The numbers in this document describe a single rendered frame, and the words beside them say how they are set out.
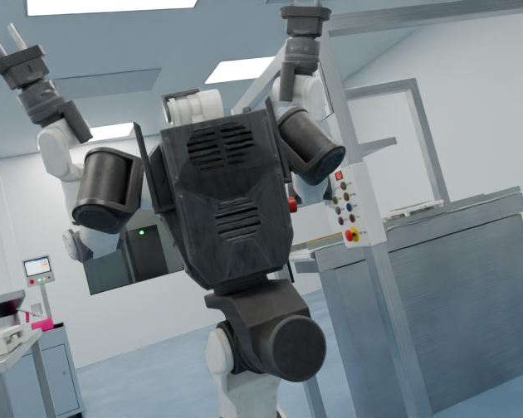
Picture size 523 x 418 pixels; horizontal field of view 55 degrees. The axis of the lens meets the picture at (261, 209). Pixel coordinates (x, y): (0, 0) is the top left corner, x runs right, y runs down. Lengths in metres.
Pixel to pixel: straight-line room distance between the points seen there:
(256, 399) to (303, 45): 0.84
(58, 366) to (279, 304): 3.68
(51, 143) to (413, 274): 1.96
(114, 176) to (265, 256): 0.34
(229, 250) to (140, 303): 6.42
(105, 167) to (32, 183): 6.33
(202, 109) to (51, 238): 6.24
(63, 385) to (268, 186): 3.79
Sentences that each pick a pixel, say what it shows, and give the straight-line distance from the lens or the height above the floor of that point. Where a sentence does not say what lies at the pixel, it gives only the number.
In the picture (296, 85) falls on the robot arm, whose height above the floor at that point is 1.41.
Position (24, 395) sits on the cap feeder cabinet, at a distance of 4.57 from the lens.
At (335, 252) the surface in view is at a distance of 2.43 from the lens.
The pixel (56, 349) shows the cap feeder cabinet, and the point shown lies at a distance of 4.52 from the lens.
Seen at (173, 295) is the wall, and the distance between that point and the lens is 7.41.
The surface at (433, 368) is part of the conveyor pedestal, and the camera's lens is 2.79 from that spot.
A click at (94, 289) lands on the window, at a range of 7.35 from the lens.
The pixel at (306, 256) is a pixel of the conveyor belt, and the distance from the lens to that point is 2.41.
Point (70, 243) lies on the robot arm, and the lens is 1.28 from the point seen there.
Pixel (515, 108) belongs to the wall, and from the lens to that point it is 5.53.
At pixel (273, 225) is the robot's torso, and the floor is 1.08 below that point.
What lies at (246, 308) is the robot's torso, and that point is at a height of 0.94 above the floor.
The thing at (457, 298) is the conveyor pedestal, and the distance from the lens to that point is 2.86.
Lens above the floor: 1.07
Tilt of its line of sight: 3 degrees up
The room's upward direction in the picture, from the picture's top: 15 degrees counter-clockwise
